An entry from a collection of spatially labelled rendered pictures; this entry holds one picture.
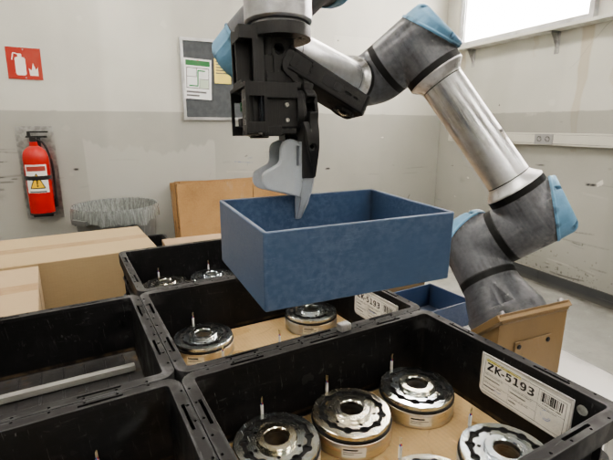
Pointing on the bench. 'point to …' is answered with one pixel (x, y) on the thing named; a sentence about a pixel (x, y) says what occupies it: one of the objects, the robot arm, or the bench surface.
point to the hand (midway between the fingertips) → (301, 206)
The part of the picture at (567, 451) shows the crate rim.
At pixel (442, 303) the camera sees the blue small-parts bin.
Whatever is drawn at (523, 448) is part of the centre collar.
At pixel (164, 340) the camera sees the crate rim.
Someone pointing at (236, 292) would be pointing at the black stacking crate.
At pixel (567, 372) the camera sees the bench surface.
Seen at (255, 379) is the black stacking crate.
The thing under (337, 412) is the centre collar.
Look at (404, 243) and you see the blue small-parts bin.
